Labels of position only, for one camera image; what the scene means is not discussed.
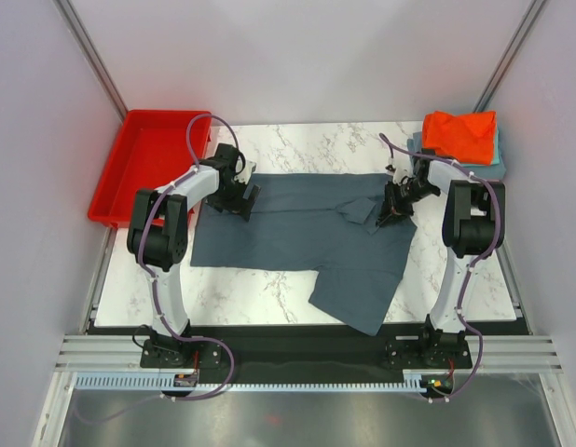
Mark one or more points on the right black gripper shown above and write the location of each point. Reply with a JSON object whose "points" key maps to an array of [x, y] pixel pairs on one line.
{"points": [[395, 209]]}

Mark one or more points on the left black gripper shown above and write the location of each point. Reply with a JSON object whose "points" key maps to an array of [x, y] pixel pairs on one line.
{"points": [[220, 205]]}

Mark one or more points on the dark blue-grey t-shirt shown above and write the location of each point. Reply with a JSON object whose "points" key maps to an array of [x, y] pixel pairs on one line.
{"points": [[316, 222]]}

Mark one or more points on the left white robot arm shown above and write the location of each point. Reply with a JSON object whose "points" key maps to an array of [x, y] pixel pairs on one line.
{"points": [[158, 232]]}

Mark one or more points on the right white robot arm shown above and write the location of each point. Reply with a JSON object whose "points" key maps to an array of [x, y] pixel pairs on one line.
{"points": [[473, 227]]}

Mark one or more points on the red plastic tray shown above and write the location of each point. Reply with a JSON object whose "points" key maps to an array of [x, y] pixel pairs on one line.
{"points": [[152, 148]]}

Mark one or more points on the folded grey-blue t-shirt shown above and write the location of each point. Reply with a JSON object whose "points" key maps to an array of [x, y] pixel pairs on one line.
{"points": [[497, 173]]}

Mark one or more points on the folded orange t-shirt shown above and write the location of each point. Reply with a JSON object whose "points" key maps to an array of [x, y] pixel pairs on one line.
{"points": [[469, 138]]}

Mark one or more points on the folded teal t-shirt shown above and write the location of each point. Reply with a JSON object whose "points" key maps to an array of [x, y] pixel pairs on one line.
{"points": [[496, 159]]}

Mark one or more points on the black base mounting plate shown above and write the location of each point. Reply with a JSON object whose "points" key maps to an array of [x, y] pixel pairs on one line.
{"points": [[318, 353]]}

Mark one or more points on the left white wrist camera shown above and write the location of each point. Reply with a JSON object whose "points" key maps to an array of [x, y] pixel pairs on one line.
{"points": [[247, 171]]}

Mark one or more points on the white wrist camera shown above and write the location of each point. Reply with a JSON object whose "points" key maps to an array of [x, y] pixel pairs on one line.
{"points": [[247, 171], [398, 175]]}

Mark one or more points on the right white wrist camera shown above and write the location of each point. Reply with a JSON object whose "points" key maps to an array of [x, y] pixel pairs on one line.
{"points": [[398, 175]]}

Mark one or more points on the white slotted cable duct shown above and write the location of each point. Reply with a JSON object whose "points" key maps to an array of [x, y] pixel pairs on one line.
{"points": [[176, 382]]}

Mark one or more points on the aluminium extrusion rail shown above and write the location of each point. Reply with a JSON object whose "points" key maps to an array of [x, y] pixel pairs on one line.
{"points": [[501, 354]]}

